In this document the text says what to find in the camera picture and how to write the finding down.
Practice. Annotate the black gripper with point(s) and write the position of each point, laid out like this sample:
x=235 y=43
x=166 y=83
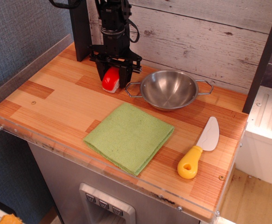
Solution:
x=115 y=52

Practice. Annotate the red and white toy sushi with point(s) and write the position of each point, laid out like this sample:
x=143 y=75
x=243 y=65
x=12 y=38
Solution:
x=110 y=81

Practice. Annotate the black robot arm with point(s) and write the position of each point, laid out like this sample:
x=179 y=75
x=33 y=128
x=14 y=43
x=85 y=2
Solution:
x=114 y=15

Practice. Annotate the green folded towel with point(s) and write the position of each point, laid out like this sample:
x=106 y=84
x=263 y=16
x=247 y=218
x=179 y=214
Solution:
x=129 y=138

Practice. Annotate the grey toy fridge cabinet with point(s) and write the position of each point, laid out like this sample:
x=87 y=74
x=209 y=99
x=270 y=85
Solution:
x=63 y=177

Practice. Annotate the silver dispenser button panel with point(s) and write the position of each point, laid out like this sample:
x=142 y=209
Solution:
x=102 y=208

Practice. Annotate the white toy sink unit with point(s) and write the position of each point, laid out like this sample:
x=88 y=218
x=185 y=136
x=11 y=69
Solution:
x=254 y=156

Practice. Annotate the stainless steel bowl with handles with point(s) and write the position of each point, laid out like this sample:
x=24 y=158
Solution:
x=169 y=90

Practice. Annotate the dark left shelf post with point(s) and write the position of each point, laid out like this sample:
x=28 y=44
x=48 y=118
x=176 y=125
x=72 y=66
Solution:
x=81 y=30

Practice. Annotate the dark shelf post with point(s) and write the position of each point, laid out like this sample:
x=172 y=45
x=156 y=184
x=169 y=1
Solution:
x=264 y=60
x=81 y=30

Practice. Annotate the clear acrylic guard rail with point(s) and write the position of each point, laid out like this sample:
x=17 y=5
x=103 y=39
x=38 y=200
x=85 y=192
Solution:
x=159 y=176

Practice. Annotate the yellow handled toy knife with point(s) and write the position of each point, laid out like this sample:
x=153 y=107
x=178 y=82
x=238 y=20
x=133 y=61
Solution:
x=188 y=165

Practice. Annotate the dark right shelf post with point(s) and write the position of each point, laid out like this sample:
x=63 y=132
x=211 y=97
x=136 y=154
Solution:
x=264 y=60

